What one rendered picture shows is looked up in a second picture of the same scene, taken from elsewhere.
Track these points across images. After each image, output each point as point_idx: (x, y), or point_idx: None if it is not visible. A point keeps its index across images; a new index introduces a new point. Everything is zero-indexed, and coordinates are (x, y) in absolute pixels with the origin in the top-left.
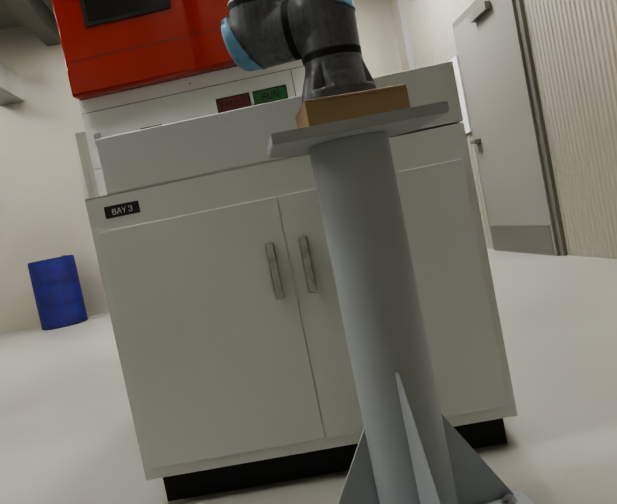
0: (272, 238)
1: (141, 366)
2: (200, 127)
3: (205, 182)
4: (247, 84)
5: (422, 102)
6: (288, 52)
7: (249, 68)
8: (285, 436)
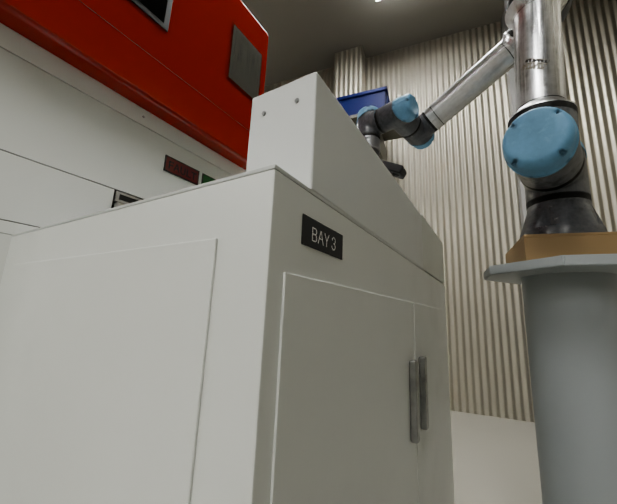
0: (411, 353)
1: None
2: (389, 183)
3: (387, 255)
4: (200, 163)
5: (439, 261)
6: (569, 179)
7: (550, 167)
8: None
